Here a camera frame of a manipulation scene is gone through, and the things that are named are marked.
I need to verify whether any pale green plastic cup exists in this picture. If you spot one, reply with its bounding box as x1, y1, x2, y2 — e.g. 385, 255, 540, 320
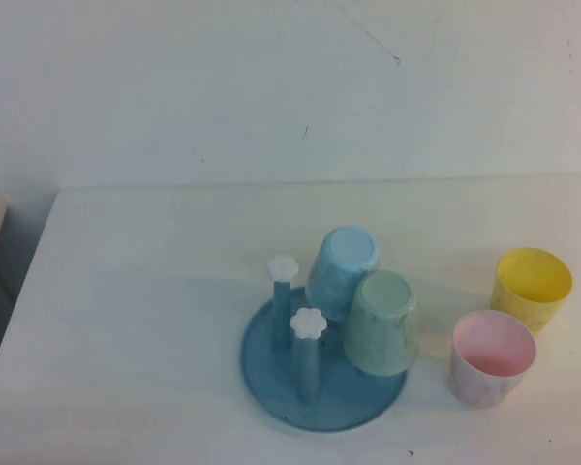
343, 269, 421, 378

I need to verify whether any light blue plastic cup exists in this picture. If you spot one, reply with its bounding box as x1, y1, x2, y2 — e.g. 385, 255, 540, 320
303, 224, 382, 323

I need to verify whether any blue cup stand with pegs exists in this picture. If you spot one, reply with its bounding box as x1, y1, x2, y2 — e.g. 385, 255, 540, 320
240, 255, 411, 433

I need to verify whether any yellow plastic cup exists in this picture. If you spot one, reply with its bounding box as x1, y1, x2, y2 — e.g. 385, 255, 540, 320
490, 246, 574, 335

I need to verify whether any pink plastic cup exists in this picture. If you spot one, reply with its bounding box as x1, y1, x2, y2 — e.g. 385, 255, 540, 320
447, 309, 537, 411

